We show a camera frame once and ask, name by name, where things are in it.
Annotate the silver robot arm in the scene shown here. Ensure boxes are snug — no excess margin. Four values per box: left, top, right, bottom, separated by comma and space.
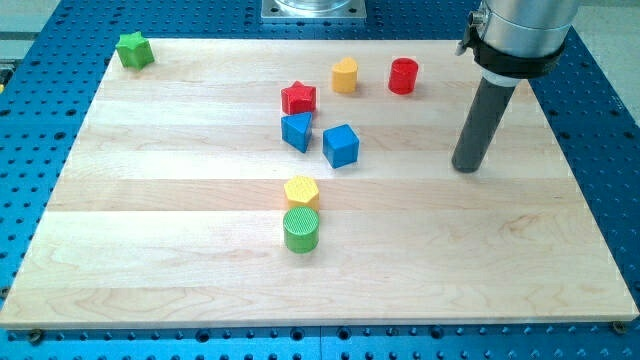
456, 0, 579, 88

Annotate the yellow hexagon block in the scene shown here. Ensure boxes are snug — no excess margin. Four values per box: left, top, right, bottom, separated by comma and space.
284, 175, 320, 212

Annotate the blue cube block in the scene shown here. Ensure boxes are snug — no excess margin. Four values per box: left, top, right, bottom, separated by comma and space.
322, 124, 360, 168

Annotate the green cylinder block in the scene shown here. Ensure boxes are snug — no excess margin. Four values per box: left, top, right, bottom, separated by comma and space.
283, 206, 320, 253

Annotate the blue triangle block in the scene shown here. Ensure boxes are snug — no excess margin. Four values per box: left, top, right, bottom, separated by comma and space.
281, 112, 312, 153

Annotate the red star block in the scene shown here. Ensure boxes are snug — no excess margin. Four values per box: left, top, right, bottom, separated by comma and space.
281, 81, 316, 115

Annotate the yellow heart block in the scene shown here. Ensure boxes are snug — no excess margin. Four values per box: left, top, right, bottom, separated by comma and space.
331, 57, 358, 94

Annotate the red cylinder block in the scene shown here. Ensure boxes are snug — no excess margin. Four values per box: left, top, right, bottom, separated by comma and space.
388, 58, 419, 95

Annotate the light wooden board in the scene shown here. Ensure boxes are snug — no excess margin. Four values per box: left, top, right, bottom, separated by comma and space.
1, 38, 638, 329

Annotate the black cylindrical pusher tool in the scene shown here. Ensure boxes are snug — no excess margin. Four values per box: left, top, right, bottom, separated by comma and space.
451, 78, 515, 173

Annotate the green star block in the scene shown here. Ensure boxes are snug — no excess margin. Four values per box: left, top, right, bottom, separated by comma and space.
115, 31, 155, 70

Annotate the blue perforated table plate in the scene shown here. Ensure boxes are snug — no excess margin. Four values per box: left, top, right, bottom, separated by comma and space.
1, 1, 639, 359

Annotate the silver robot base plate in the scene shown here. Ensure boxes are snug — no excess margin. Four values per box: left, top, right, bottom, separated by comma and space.
261, 0, 367, 21

